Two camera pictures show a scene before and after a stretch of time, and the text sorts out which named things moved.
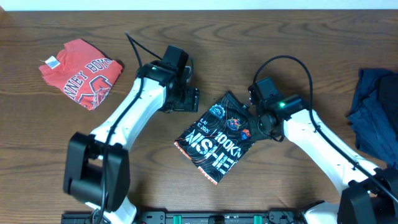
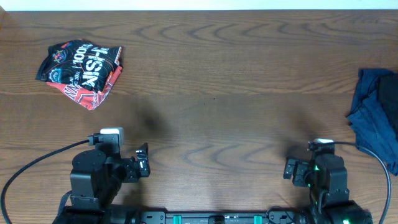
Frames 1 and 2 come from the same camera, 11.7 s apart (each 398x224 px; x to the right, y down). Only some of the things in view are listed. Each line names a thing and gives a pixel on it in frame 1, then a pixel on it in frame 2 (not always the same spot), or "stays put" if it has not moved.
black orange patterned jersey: (218, 140) -> (79, 61)
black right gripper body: (259, 129) -> (303, 176)
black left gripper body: (183, 101) -> (125, 169)
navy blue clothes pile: (375, 115) stays put
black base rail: (198, 217) stays put
